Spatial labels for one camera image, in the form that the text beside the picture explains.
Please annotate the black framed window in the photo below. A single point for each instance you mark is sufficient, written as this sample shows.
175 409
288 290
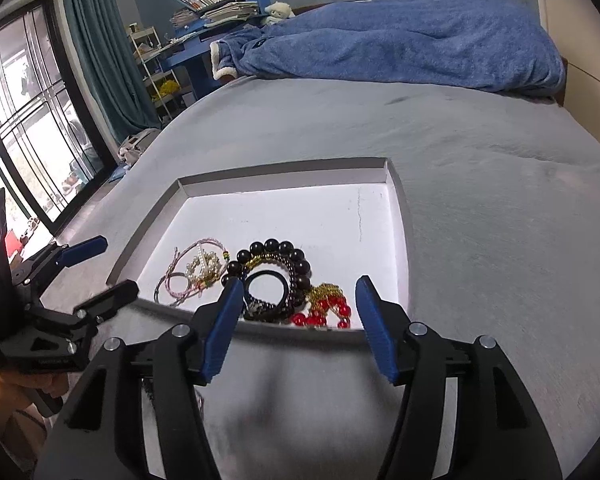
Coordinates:
52 156

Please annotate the white shelf rack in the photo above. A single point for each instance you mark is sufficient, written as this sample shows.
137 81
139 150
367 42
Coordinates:
162 83

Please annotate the person's left hand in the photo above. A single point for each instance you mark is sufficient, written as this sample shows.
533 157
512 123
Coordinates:
13 386

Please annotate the clothes pile on floor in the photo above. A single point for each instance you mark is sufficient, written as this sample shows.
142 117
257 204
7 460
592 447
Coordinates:
134 146

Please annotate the blue fleece blanket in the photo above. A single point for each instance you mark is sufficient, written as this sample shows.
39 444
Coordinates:
488 45

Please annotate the white plush toy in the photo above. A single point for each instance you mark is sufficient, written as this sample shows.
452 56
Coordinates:
277 12

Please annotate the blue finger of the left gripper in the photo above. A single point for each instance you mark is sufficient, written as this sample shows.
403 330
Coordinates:
72 255
106 305

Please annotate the blue wooden desk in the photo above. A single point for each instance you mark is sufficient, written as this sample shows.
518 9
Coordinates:
194 53

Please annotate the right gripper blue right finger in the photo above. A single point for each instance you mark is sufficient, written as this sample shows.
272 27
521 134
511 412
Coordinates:
382 344

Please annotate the left forearm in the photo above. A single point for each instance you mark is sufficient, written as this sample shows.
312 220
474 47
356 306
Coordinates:
21 443

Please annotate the grey bed cover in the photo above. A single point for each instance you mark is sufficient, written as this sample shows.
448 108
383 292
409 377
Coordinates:
478 213

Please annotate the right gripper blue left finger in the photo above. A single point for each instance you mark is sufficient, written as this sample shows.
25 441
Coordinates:
218 324

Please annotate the teal curtain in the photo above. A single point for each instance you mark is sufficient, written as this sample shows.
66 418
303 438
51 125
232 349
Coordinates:
109 68

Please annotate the stack of papers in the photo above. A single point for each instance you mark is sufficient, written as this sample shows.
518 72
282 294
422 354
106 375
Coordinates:
230 11

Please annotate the beige wardrobe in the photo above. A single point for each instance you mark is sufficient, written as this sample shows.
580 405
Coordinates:
574 26

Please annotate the grey cardboard tray box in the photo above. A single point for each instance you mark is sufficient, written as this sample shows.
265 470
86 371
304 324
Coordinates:
280 244

